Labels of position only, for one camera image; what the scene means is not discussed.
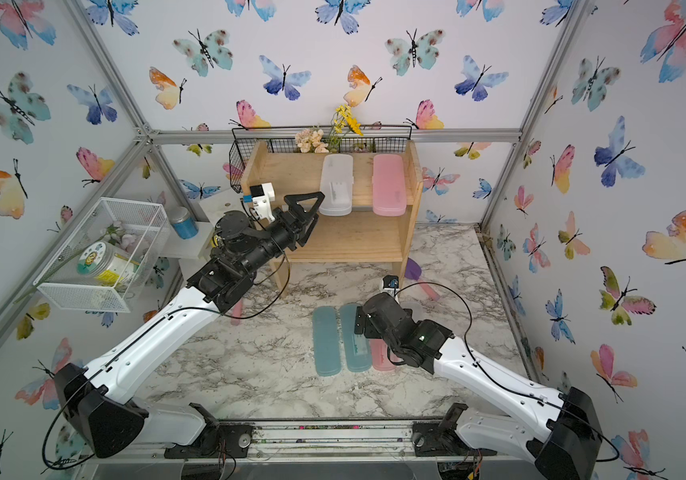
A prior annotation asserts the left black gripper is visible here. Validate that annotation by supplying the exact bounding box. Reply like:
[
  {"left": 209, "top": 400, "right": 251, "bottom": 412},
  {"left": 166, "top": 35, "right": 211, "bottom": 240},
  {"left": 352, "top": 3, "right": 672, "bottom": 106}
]
[{"left": 237, "top": 193, "right": 319, "bottom": 280}]

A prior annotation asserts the teal pencil case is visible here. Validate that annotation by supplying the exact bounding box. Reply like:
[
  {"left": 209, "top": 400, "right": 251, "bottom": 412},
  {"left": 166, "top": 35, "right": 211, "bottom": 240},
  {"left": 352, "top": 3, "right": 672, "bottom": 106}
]
[
  {"left": 312, "top": 306, "right": 342, "bottom": 377},
  {"left": 340, "top": 304, "right": 372, "bottom": 373}
]

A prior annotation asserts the pink pencil case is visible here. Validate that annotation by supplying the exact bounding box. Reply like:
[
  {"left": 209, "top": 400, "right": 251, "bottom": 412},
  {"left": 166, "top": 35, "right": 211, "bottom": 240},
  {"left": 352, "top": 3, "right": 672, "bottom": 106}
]
[
  {"left": 369, "top": 339, "right": 397, "bottom": 372},
  {"left": 372, "top": 154, "right": 407, "bottom": 217}
]

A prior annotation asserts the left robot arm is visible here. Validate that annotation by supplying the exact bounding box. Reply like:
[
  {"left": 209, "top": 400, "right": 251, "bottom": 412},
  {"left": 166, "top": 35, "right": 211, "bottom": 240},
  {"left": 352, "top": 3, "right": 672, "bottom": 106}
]
[{"left": 54, "top": 191, "right": 325, "bottom": 458}]

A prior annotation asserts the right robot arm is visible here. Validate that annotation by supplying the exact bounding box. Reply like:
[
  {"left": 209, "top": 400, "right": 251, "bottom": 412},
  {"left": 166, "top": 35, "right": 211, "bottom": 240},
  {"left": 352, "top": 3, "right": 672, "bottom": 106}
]
[{"left": 355, "top": 292, "right": 608, "bottom": 479}]

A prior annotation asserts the clear pencil case upper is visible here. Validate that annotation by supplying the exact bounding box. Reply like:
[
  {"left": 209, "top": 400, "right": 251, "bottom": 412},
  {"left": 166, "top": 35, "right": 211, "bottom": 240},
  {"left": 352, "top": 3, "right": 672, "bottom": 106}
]
[{"left": 319, "top": 154, "right": 354, "bottom": 217}]

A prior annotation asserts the wooden two-tier shelf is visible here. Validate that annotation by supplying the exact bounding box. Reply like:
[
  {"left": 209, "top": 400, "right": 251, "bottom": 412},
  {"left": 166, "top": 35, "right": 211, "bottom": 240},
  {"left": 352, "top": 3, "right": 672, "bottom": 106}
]
[{"left": 241, "top": 140, "right": 423, "bottom": 277}]

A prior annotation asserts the purple pink garden trowel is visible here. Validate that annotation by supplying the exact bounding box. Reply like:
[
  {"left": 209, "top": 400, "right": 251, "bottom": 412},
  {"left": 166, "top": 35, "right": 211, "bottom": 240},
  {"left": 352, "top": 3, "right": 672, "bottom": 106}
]
[{"left": 405, "top": 258, "right": 440, "bottom": 301}]

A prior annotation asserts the artificial flower bunch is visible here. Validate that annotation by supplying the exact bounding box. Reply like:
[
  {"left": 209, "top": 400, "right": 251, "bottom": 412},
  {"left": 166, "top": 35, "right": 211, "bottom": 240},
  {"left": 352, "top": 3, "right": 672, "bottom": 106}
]
[{"left": 294, "top": 104, "right": 364, "bottom": 154}]

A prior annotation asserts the white small stool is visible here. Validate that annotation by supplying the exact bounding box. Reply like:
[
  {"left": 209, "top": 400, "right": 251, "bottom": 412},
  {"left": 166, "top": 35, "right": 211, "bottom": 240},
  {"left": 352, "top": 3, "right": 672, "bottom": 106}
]
[{"left": 198, "top": 187, "right": 244, "bottom": 226}]

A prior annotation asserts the purple garden fork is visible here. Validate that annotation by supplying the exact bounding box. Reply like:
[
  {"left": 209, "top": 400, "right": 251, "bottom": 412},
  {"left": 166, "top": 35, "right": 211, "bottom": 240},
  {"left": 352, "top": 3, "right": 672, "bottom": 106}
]
[{"left": 229, "top": 299, "right": 244, "bottom": 326}]

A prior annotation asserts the blue tin can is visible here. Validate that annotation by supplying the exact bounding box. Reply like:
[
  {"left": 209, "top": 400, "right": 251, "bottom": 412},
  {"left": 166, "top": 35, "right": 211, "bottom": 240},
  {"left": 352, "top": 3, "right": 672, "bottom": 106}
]
[{"left": 168, "top": 206, "right": 199, "bottom": 240}]

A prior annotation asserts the white step block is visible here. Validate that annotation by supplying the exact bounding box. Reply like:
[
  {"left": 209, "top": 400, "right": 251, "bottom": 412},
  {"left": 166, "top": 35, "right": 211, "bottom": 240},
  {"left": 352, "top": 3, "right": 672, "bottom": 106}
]
[{"left": 161, "top": 222, "right": 214, "bottom": 280}]

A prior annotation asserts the clear jar colourful lid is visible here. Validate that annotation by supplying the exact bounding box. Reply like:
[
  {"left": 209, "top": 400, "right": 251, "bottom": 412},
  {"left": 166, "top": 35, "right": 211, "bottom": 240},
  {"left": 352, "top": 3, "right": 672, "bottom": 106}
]
[{"left": 76, "top": 241, "right": 139, "bottom": 288}]

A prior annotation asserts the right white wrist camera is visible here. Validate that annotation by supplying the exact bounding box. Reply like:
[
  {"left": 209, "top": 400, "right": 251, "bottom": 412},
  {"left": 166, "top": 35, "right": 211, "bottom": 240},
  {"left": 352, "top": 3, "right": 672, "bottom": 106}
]
[{"left": 381, "top": 274, "right": 400, "bottom": 297}]

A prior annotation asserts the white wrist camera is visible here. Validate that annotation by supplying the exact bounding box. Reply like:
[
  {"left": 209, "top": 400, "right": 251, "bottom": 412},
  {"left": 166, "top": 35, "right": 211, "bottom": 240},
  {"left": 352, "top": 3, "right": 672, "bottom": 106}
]
[
  {"left": 242, "top": 183, "right": 276, "bottom": 223},
  {"left": 381, "top": 274, "right": 400, "bottom": 297}
]

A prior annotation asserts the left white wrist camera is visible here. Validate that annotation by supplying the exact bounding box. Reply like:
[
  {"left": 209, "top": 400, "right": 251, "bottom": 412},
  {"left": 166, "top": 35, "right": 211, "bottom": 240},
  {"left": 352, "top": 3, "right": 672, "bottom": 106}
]
[{"left": 242, "top": 183, "right": 276, "bottom": 223}]

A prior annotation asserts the black wire basket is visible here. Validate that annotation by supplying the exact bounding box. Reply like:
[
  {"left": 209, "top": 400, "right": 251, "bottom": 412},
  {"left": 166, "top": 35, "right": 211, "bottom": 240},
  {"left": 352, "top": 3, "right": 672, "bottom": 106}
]
[{"left": 229, "top": 123, "right": 415, "bottom": 193}]

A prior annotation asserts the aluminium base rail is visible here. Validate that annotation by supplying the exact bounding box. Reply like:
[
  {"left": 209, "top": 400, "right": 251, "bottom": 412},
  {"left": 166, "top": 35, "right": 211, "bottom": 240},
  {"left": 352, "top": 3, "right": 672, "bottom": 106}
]
[{"left": 94, "top": 411, "right": 575, "bottom": 466}]

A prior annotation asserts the white mesh wall basket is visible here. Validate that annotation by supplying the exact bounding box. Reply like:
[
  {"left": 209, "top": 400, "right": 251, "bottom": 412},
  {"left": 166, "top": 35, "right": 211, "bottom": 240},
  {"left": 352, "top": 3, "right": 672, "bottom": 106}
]
[{"left": 34, "top": 197, "right": 172, "bottom": 313}]

